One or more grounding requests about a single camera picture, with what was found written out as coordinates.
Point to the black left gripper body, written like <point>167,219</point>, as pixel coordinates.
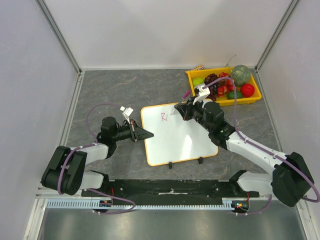
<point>135,131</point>

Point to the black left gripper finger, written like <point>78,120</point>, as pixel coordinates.
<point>139,130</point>
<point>144,135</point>

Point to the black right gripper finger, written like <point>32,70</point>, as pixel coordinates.
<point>189,102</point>
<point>184,111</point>

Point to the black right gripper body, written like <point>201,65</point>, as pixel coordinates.
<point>186,111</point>

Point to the white purple marker pen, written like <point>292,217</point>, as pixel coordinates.
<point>183,99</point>

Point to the yellow-framed whiteboard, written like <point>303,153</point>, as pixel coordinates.
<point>174,140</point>

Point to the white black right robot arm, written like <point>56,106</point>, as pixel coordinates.
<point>286,176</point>

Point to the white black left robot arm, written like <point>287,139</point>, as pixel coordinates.
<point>65,172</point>

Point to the yellow plastic fruit tray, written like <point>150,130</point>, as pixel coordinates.
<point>223,100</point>

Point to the dark purple grape bunch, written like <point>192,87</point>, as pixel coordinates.
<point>213,92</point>

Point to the green apple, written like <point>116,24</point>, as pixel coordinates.
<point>197,81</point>

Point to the green mango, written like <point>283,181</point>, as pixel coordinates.
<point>232,95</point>

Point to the yellow snack packet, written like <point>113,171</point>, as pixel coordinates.
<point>198,68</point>

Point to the red apple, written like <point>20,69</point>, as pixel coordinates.
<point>247,90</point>

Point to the green netted melon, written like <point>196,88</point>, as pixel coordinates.
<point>241,75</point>

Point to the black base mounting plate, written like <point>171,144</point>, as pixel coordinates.
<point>174,191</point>

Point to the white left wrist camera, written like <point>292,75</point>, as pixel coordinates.
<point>126,112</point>

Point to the white slotted cable duct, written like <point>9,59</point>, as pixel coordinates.
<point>106,204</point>

